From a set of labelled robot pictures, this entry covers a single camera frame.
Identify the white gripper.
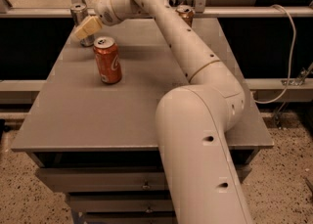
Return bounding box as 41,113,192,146
73,0,131,40

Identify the silver blue redbull can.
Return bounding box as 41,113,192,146
70,3,95,47

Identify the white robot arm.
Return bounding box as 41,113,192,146
74,0,252,224

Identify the red coca-cola can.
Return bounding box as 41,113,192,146
93,36,122,84

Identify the gold soda can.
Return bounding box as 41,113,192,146
176,5,195,26

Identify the grey drawer cabinet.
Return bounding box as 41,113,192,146
13,20,272,220

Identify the top grey drawer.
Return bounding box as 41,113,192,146
34,163,252,193

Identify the grey drawer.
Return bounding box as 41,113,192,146
84,213,178,224
34,163,252,193
66,191,174,213

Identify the middle grey drawer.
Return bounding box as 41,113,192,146
66,191,174,213

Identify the bottom grey drawer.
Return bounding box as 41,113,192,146
84,213,178,224

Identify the white cable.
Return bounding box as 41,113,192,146
253,4,297,106

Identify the metal railing frame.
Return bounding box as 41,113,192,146
0,0,313,105

